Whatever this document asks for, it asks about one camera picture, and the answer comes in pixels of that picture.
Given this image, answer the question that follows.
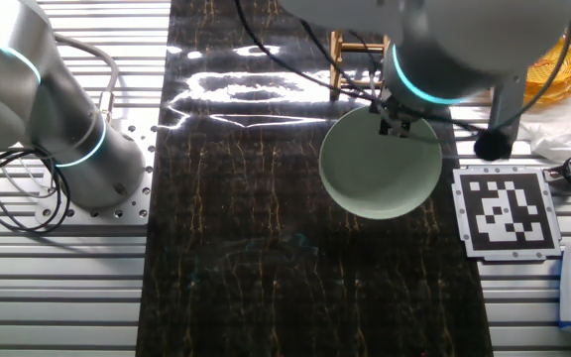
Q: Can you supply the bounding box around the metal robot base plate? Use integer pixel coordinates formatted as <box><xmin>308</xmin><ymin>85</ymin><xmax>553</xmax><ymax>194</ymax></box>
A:
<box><xmin>35</xmin><ymin>121</ymin><xmax>157</xmax><ymax>227</ymax></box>

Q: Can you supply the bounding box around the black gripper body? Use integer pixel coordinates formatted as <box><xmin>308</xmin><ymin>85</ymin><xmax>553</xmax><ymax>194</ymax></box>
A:
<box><xmin>372</xmin><ymin>93</ymin><xmax>418</xmax><ymax>125</ymax></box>

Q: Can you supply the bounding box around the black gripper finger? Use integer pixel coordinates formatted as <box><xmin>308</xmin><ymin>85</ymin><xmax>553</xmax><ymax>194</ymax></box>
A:
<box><xmin>378</xmin><ymin>118</ymin><xmax>411</xmax><ymax>139</ymax></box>

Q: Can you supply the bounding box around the pale green round plate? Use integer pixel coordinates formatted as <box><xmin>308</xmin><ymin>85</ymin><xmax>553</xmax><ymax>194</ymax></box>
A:
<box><xmin>318</xmin><ymin>104</ymin><xmax>444</xmax><ymax>221</ymax></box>

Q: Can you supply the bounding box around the white plastic bag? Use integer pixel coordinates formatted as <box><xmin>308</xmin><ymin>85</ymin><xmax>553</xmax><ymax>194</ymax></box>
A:
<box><xmin>515</xmin><ymin>96</ymin><xmax>571</xmax><ymax>165</ymax></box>

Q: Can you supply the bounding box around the black marble pattern mat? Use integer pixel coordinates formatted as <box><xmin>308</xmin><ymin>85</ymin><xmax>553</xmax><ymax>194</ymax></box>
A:
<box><xmin>135</xmin><ymin>0</ymin><xmax>495</xmax><ymax>357</ymax></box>

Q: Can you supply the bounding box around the orange wicker basket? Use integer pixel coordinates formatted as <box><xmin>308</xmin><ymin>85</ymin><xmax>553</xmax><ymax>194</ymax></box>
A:
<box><xmin>522</xmin><ymin>34</ymin><xmax>571</xmax><ymax>104</ymax></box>

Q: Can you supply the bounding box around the wrist-mounted camera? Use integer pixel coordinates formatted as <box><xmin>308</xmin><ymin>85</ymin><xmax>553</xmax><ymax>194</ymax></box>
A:
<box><xmin>473</xmin><ymin>73</ymin><xmax>529</xmax><ymax>163</ymax></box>

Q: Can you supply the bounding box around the black white marker board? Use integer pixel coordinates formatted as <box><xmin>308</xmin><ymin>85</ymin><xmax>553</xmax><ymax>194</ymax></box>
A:
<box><xmin>451</xmin><ymin>166</ymin><xmax>563</xmax><ymax>263</ymax></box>

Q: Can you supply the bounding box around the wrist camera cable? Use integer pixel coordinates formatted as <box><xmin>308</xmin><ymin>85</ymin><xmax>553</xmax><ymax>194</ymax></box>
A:
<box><xmin>493</xmin><ymin>0</ymin><xmax>571</xmax><ymax>135</ymax></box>

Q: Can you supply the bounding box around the wooden dish rack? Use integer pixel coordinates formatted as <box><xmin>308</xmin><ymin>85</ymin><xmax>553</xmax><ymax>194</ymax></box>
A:
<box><xmin>328</xmin><ymin>29</ymin><xmax>391</xmax><ymax>103</ymax></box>

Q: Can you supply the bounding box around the grey robot base hose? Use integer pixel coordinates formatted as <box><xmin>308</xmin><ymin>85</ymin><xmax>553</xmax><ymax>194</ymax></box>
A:
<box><xmin>52</xmin><ymin>32</ymin><xmax>121</xmax><ymax>123</ymax></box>

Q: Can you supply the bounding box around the black base cable bundle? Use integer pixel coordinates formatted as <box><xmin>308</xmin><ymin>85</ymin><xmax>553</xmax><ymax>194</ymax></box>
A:
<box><xmin>0</xmin><ymin>146</ymin><xmax>72</xmax><ymax>234</ymax></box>

